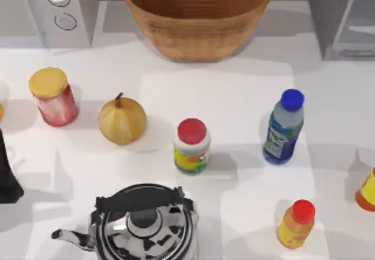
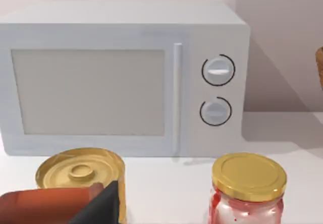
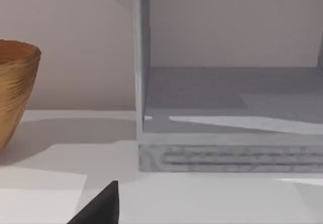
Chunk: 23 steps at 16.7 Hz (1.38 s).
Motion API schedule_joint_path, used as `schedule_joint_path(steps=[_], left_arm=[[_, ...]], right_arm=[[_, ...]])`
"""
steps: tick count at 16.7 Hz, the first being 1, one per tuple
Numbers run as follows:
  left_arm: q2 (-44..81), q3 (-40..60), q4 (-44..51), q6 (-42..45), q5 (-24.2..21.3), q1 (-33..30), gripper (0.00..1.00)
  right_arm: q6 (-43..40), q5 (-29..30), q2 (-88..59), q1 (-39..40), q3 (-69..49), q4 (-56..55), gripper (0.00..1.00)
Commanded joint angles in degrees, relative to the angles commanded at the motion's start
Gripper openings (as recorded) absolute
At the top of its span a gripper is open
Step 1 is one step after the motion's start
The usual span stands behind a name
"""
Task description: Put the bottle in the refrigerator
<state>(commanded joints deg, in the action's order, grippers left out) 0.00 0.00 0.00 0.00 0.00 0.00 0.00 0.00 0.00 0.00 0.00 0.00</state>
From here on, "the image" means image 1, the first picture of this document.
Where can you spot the small microwave knob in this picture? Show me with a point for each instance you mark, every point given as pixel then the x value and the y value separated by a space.
pixel 65 21

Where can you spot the pale microwave oven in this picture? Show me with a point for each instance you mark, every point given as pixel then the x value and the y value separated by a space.
pixel 35 11

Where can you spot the white jar with red lid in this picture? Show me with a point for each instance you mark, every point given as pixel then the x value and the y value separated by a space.
pixel 192 147

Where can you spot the brown woven basket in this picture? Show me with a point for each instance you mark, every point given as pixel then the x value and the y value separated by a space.
pixel 196 23

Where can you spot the orange and yellow container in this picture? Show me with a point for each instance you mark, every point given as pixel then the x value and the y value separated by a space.
pixel 366 192

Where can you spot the yellow onion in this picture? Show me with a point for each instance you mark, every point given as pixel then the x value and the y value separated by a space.
pixel 122 122

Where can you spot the yellow bottle with red cap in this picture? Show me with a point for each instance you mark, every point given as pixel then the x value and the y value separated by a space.
pixel 296 225

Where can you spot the shiny metal kettle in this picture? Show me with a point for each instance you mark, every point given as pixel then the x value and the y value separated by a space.
pixel 140 227

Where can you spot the blue bottle with blue cap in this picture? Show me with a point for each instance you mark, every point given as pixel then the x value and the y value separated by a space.
pixel 282 128

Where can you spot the yellow round object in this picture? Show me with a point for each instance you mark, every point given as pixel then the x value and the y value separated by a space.
pixel 0 112

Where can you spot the red jar with yellow lid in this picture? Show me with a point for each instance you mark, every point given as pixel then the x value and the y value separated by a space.
pixel 54 99

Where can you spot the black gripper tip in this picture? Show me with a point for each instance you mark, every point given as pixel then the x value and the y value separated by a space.
pixel 7 175

